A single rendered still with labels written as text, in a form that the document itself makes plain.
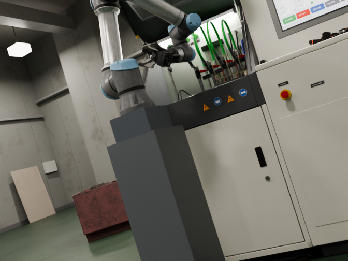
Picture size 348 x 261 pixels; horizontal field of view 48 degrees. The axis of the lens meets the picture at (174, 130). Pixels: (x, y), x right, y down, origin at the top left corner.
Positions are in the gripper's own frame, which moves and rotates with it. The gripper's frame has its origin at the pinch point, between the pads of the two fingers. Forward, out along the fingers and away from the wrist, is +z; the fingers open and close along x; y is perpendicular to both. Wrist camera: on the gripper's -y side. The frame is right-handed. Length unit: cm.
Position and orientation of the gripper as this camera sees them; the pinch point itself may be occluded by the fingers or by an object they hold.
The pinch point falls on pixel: (140, 55)
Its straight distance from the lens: 178.7
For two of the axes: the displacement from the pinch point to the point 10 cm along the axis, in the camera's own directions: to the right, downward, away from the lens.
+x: -2.5, 8.7, 4.2
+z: -6.2, 1.9, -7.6
